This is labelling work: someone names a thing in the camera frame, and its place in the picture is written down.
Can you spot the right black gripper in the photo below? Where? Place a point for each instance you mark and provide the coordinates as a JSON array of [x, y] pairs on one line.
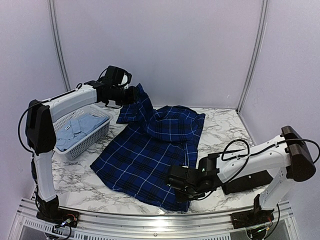
[[180, 197]]

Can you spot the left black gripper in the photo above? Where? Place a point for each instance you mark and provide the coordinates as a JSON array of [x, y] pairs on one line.
[[132, 97]]

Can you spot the blue plaid long sleeve shirt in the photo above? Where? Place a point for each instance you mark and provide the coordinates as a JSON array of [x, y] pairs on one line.
[[136, 162]]

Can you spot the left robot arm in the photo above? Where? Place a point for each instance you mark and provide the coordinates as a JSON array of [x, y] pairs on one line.
[[112, 85]]

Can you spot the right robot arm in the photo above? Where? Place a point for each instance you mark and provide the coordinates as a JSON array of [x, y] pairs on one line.
[[287, 152]]

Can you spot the white plastic laundry basket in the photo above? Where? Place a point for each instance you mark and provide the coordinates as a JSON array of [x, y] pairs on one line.
[[86, 142]]

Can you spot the light blue shirt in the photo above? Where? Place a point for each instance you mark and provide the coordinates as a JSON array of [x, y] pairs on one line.
[[76, 129]]

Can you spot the folded black shirt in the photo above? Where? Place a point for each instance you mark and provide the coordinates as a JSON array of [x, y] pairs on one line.
[[247, 182]]

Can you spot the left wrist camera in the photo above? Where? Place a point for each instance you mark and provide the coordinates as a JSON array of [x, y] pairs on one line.
[[126, 80]]

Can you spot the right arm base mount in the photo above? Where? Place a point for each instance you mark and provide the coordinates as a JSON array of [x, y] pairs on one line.
[[248, 218]]

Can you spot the aluminium front table rail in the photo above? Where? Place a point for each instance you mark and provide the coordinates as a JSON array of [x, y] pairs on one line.
[[112, 226]]

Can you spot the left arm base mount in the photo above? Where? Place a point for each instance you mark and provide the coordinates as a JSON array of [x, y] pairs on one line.
[[69, 217]]

